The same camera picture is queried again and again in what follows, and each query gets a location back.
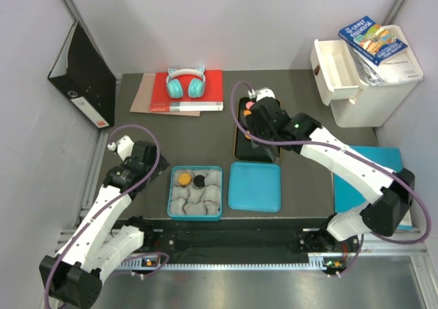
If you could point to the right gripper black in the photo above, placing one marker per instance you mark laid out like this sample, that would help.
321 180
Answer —
255 128

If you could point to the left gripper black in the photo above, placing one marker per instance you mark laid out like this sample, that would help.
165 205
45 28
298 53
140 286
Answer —
161 166

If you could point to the orange round cookie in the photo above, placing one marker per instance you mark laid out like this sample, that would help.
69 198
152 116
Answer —
184 179

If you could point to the black round cookie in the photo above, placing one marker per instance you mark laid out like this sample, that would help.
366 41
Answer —
199 181

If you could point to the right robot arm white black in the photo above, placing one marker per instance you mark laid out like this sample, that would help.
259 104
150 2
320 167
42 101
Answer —
386 199

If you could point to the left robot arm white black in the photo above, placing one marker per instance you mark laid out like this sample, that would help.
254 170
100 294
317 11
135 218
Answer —
76 273

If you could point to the black cookie tray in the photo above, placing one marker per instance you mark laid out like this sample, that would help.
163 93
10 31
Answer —
247 150

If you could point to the teal tin lid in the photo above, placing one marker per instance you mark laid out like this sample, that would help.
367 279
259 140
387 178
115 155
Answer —
255 187

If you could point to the brown cardboard folder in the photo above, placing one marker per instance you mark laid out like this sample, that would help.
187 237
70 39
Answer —
142 99

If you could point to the teal cookie tin box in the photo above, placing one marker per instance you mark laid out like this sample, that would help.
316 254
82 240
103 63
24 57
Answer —
189 203

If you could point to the red book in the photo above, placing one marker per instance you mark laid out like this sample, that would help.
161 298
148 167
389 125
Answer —
212 100

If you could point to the blue folder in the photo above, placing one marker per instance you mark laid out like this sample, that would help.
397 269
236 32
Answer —
346 196

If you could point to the teal cat ear headphones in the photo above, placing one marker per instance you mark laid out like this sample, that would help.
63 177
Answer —
190 82

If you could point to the white drawer unit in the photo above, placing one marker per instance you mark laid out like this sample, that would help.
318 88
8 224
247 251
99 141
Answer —
353 102

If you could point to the blue paperback book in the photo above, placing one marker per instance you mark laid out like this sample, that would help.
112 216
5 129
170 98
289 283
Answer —
371 40

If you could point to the white booklet stack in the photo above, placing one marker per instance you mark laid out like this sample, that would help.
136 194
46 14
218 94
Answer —
396 70

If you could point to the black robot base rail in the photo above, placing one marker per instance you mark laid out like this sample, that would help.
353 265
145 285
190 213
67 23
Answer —
239 241

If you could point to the black ring binder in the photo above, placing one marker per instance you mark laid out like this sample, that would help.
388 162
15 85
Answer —
83 77

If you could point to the grey cable duct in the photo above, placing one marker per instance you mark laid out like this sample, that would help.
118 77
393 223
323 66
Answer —
149 263

